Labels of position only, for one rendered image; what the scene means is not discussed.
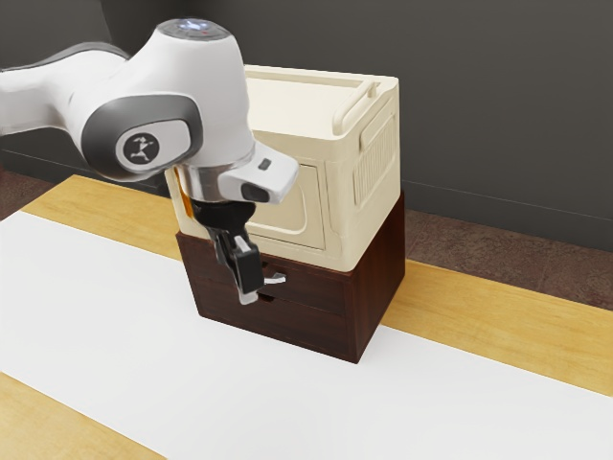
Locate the cream box with lid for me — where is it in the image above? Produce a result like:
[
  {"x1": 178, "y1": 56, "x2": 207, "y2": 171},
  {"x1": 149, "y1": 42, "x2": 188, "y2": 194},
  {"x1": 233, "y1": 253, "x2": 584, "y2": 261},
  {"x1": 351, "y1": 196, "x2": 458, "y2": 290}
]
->
[{"x1": 164, "y1": 64, "x2": 399, "y2": 275}]

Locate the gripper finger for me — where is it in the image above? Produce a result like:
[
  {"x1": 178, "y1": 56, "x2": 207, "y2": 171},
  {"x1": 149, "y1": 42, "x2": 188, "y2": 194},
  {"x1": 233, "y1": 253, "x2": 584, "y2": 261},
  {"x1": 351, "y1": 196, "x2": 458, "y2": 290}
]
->
[
  {"x1": 231, "y1": 236, "x2": 265, "y2": 306},
  {"x1": 208, "y1": 227, "x2": 238, "y2": 284}
]

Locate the dark wooden drawer cabinet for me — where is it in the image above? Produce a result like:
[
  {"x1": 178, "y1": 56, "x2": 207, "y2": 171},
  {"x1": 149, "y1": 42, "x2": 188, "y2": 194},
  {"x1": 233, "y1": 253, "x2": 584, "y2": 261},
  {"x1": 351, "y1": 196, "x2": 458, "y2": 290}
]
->
[{"x1": 175, "y1": 189, "x2": 406, "y2": 366}]

